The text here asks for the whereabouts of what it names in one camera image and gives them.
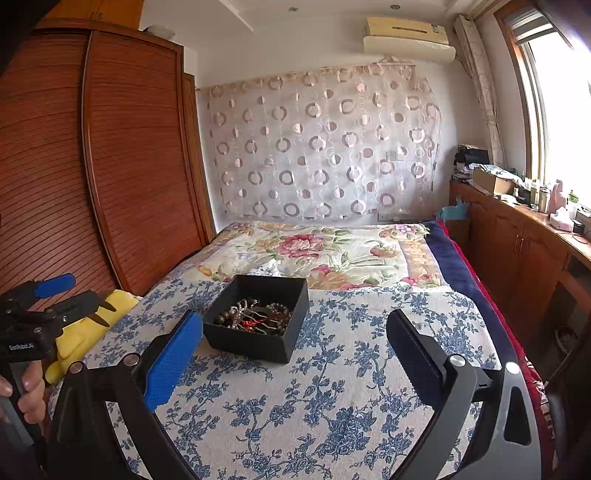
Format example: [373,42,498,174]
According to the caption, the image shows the pink flower quilt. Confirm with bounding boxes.
[164,220,451,292]

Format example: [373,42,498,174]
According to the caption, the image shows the pile of dark clothes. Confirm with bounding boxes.
[454,145,491,177]

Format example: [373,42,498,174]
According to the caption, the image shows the wooden side cabinet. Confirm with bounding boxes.
[447,179,591,354]

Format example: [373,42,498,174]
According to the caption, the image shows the red blanket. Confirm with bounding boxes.
[438,220,557,464]

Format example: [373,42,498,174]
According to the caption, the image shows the purple flower hair comb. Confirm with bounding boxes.
[252,302,291,337]

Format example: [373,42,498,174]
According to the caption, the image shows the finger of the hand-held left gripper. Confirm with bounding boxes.
[18,274,77,301]
[44,291,101,325]

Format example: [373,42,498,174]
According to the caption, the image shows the window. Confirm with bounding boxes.
[494,0,591,220]

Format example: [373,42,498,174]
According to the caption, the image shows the brown wooden wardrobe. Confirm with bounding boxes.
[0,0,219,315]

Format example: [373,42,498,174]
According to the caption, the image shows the patterned window curtain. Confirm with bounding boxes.
[454,14,507,168]

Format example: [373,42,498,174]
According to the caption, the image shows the circle pattern sheer curtain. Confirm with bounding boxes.
[198,62,444,223]

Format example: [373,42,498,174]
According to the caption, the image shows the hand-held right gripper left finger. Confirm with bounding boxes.
[46,309,204,480]

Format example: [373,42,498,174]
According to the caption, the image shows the pink figurine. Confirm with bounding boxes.
[547,180,570,216]

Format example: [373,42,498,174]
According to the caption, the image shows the black square box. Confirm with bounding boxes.
[202,274,310,364]

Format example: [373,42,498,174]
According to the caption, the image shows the yellow plush toy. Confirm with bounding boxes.
[44,290,140,387]

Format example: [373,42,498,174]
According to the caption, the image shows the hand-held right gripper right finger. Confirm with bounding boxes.
[385,309,542,480]

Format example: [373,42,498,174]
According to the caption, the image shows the white air conditioner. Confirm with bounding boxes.
[362,16,457,64]

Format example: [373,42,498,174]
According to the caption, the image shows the blue floral blanket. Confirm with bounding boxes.
[48,276,527,480]

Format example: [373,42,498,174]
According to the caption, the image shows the white pearl necklace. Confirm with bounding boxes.
[225,298,293,331]

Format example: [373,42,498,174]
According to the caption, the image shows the navy blue blanket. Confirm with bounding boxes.
[422,220,527,367]

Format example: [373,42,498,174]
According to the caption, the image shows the teal plastic bag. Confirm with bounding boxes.
[435,196,470,222]

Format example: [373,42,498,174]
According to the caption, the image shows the person's left hand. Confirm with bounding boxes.
[0,360,48,425]

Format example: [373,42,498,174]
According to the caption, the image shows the row of toiletry bottles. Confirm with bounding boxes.
[512,178,551,209]

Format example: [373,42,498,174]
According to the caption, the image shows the white tissue box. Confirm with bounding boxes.
[549,208,576,230]

